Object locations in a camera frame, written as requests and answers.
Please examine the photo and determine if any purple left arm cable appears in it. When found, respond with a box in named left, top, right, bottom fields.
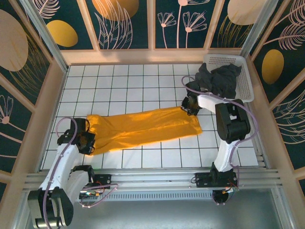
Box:
left=42, top=117, right=79, bottom=229

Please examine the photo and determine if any dark grey t-shirt pile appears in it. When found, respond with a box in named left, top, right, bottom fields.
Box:
left=194, top=62, right=243, bottom=99

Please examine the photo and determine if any aluminium frame post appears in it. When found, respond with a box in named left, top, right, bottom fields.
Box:
left=240, top=0, right=284, bottom=58
left=19, top=0, right=70, bottom=72

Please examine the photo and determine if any grey slotted cable duct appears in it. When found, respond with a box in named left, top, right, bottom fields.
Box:
left=78, top=191, right=216, bottom=201

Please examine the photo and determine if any aluminium side rail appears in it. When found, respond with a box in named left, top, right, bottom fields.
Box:
left=246, top=54, right=280, bottom=174

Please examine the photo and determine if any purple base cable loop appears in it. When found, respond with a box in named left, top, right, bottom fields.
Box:
left=79, top=183, right=119, bottom=208

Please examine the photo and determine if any white perforated plastic basket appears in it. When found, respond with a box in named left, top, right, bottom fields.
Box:
left=204, top=53, right=254, bottom=104

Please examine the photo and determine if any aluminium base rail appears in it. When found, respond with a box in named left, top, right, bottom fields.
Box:
left=25, top=167, right=280, bottom=192

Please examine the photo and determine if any orange t-shirt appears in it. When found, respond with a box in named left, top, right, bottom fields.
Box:
left=86, top=106, right=203, bottom=156

